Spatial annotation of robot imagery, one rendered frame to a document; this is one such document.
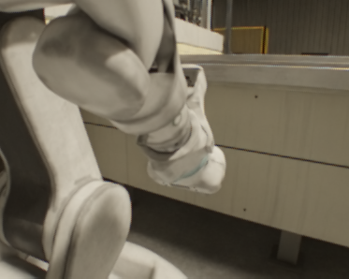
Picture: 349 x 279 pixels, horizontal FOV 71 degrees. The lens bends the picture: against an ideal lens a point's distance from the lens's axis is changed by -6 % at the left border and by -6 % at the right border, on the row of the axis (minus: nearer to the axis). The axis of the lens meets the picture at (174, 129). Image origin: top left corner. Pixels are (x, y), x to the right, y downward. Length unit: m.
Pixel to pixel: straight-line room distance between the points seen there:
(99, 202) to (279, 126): 0.67
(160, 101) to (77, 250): 0.27
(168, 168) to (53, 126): 0.18
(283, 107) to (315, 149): 0.17
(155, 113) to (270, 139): 0.76
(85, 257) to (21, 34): 0.30
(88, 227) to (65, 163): 0.10
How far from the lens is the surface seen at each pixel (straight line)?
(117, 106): 0.16
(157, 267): 0.66
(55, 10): 1.25
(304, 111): 0.89
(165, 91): 0.18
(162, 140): 0.23
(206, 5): 3.23
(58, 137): 0.38
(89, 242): 0.40
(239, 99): 0.92
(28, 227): 0.45
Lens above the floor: 0.81
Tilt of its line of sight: 13 degrees down
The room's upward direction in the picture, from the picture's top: 1 degrees clockwise
